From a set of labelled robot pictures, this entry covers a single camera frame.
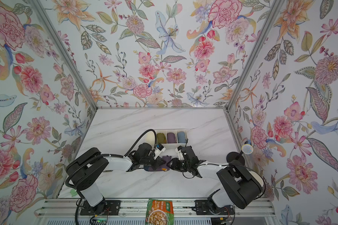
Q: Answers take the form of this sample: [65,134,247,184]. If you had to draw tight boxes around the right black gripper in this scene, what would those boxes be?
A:
[166,158,191,172]

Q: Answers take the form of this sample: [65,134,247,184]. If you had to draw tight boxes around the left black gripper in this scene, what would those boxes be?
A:
[139,156,167,171]

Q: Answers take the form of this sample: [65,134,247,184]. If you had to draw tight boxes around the purple yellow teal sock pair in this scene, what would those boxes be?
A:
[144,156,172,172]

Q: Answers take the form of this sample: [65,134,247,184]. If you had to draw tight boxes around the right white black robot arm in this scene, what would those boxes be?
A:
[167,144,265,209]

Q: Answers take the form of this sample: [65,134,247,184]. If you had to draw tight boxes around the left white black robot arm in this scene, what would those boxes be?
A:
[65,143,166,207]

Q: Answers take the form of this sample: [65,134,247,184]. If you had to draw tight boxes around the olive green rolled sock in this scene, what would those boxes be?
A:
[157,133,167,144]

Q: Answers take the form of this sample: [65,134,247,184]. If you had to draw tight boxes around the blue rolled sock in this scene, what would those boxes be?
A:
[177,131,187,143]

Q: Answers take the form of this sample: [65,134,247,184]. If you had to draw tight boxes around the white divided organizer tray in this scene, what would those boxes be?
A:
[144,129,189,149]

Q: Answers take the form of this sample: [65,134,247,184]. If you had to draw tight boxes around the purple rolled sock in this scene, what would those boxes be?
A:
[167,132,177,143]

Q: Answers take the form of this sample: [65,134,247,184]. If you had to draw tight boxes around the green snack bag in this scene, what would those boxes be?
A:
[145,199,174,225]

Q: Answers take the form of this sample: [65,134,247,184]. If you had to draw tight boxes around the black stand with round lamp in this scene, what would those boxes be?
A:
[226,143,254,166]

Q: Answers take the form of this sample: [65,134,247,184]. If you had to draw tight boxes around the beige paper cup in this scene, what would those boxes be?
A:
[248,171,264,187]

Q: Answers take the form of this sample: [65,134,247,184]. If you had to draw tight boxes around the small green object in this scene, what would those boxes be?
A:
[70,189,78,197]

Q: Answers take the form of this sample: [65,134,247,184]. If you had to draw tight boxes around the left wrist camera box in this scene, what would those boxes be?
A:
[154,143,166,159]

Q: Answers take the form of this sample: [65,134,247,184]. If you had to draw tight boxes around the aluminium mounting rail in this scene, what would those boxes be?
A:
[34,198,275,218]

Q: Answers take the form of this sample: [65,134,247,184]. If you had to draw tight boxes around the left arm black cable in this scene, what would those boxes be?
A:
[64,128,158,225]

